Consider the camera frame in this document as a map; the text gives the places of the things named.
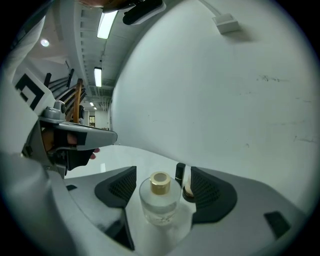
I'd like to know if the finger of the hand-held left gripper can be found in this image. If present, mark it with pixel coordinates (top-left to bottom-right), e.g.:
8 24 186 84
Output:
39 121 119 152

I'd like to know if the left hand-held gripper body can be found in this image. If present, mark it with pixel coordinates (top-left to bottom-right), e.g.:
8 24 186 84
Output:
1 66 68 179

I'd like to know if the small dark container cream lid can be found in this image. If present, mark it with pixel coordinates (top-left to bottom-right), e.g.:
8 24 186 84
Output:
182 174 196 203

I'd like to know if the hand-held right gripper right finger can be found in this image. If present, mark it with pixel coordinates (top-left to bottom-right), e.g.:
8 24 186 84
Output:
190 165 310 256

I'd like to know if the clear glass bottle gold cap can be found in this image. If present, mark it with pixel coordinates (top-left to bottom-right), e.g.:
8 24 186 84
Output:
138 171 182 227

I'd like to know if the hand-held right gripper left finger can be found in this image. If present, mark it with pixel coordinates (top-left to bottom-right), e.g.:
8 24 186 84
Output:
63 165 138 252

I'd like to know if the white wall box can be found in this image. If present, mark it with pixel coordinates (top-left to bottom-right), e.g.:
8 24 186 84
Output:
211 13 241 35

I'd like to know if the black and white head camera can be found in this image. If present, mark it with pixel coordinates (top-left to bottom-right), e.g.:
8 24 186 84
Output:
121 0 167 26

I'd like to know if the wooden stair railing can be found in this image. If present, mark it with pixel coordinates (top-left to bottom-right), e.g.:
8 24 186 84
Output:
65 78 86 124

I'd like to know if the person's head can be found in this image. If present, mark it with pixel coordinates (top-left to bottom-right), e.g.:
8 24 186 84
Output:
79 0 137 14

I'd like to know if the white wall conduit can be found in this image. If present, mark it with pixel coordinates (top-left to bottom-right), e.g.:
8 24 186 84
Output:
198 0 221 19

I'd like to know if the long ceiling light panel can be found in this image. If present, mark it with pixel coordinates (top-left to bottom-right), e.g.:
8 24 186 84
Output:
96 10 119 40
93 66 103 88

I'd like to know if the black lipstick tube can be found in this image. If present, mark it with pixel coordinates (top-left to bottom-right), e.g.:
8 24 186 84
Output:
174 162 187 188

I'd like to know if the white garment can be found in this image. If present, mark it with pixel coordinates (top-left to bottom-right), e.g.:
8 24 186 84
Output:
4 0 65 91

